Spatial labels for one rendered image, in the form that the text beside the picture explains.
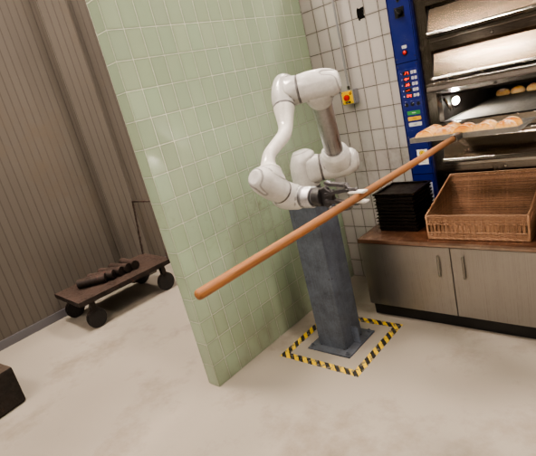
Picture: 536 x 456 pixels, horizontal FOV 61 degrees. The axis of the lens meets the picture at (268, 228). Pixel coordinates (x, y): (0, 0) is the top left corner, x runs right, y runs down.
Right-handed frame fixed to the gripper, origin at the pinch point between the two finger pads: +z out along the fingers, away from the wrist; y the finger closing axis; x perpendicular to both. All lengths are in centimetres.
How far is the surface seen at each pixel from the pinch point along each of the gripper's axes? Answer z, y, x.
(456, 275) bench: -10, 82, -100
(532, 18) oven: 24, -47, -155
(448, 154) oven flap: -29, 22, -153
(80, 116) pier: -361, -62, -83
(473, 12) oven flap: -5, -58, -154
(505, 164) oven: 4, 31, -155
